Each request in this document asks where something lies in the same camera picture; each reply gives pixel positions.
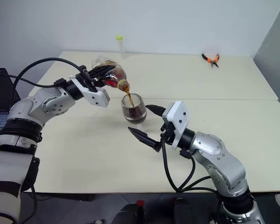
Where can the dark open laptop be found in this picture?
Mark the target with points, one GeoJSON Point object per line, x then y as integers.
{"type": "Point", "coordinates": [0, 93]}

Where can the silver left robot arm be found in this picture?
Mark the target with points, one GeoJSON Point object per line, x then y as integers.
{"type": "Point", "coordinates": [37, 105]}

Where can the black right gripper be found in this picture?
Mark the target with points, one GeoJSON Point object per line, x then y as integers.
{"type": "Point", "coordinates": [168, 134]}

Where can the dark rounded shape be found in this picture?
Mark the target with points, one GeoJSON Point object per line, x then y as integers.
{"type": "Point", "coordinates": [183, 211]}
{"type": "Point", "coordinates": [128, 213]}

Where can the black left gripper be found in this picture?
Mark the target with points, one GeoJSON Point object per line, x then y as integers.
{"type": "Point", "coordinates": [89, 80]}

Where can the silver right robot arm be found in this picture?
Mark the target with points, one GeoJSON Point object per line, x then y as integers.
{"type": "Point", "coordinates": [212, 151]}

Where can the clear glass with dark liquid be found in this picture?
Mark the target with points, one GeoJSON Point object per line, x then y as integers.
{"type": "Point", "coordinates": [133, 112]}

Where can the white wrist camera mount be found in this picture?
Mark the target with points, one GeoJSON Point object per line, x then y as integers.
{"type": "Point", "coordinates": [96, 96]}
{"type": "Point", "coordinates": [178, 115]}

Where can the dark liquid plastic bottle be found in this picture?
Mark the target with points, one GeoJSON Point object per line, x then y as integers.
{"type": "Point", "coordinates": [116, 75]}

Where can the clear tube with yellow cap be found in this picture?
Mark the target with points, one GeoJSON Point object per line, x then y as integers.
{"type": "Point", "coordinates": [121, 47]}

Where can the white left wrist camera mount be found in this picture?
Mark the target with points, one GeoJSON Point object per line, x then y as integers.
{"type": "Point", "coordinates": [96, 96]}

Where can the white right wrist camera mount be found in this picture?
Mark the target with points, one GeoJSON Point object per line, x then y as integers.
{"type": "Point", "coordinates": [178, 115]}

